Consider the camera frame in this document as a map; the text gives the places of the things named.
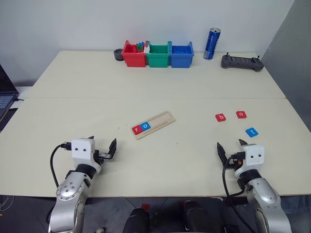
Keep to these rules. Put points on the black laptop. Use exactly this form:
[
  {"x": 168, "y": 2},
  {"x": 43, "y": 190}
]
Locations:
[{"x": 6, "y": 97}]

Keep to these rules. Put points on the red letter tile b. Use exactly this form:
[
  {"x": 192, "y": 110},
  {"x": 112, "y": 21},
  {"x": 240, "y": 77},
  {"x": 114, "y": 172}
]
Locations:
[{"x": 220, "y": 118}]

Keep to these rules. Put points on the wooden letter tray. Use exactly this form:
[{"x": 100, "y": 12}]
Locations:
[{"x": 160, "y": 120}]

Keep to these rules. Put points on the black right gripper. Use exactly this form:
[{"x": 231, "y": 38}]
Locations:
[{"x": 236, "y": 163}]

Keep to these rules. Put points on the red plastic bin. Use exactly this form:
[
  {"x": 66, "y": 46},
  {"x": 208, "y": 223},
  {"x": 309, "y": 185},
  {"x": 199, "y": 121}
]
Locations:
[{"x": 133, "y": 59}]

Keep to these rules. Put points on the dark grey round holder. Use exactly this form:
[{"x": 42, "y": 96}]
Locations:
[{"x": 117, "y": 55}]

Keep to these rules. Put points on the dark rounded shape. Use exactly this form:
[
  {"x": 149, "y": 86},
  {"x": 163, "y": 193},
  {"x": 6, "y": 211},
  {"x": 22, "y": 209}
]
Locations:
[
  {"x": 196, "y": 218},
  {"x": 137, "y": 221}
]

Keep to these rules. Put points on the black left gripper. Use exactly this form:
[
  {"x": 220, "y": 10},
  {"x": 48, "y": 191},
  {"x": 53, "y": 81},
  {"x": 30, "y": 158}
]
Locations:
[{"x": 97, "y": 156}]

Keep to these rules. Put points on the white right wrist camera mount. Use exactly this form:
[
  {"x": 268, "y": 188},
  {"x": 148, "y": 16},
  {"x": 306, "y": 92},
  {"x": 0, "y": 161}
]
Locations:
[{"x": 253, "y": 157}]

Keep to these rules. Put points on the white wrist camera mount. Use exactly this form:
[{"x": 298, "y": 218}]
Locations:
[
  {"x": 253, "y": 157},
  {"x": 82, "y": 150}
]

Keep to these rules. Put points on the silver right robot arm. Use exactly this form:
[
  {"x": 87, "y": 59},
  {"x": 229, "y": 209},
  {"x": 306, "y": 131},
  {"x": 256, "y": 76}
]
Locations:
[{"x": 264, "y": 194}]

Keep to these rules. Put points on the red letter tile o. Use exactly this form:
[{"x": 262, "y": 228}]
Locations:
[{"x": 241, "y": 115}]

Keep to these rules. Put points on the blue letter tile l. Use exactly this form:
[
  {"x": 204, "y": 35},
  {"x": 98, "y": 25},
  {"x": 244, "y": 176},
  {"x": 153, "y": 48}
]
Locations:
[{"x": 251, "y": 132}]

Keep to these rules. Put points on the dark flat tablet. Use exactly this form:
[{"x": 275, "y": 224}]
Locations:
[{"x": 7, "y": 119}]

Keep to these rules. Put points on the white toy brick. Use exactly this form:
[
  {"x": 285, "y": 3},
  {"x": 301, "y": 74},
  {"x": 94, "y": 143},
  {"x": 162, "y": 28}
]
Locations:
[{"x": 146, "y": 49}]

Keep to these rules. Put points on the grey remote controller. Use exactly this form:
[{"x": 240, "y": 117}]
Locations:
[{"x": 241, "y": 63}]

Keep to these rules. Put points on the blue drink can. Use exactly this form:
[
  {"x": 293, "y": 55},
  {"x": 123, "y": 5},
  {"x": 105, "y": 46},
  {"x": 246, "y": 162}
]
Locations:
[{"x": 211, "y": 43}]

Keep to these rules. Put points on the small red floor object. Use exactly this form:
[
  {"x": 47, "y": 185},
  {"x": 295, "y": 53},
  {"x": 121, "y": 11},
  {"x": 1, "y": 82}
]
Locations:
[{"x": 146, "y": 207}]

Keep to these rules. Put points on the red letter tile r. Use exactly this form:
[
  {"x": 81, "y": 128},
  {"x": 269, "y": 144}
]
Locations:
[{"x": 136, "y": 129}]

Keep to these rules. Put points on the green plastic bin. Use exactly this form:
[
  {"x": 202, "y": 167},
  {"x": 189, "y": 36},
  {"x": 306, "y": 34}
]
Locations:
[{"x": 158, "y": 60}]

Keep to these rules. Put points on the blue toy brick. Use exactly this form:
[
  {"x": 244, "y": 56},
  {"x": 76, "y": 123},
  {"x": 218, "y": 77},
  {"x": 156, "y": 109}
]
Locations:
[{"x": 144, "y": 43}]

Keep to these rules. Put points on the blue letter tile o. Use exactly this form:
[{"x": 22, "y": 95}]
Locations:
[{"x": 145, "y": 126}]

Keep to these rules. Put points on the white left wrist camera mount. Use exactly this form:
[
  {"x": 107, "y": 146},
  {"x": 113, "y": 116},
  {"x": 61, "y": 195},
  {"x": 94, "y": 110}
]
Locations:
[{"x": 82, "y": 150}]

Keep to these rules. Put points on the green toy brick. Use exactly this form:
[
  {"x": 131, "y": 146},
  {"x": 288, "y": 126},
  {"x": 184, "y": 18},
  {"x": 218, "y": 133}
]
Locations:
[{"x": 139, "y": 47}]

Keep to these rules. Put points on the blue plastic bin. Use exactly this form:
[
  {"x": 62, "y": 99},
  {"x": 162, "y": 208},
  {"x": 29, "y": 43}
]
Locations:
[{"x": 181, "y": 60}]

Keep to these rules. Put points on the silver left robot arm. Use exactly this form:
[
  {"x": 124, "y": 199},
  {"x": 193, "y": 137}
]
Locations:
[{"x": 70, "y": 191}]

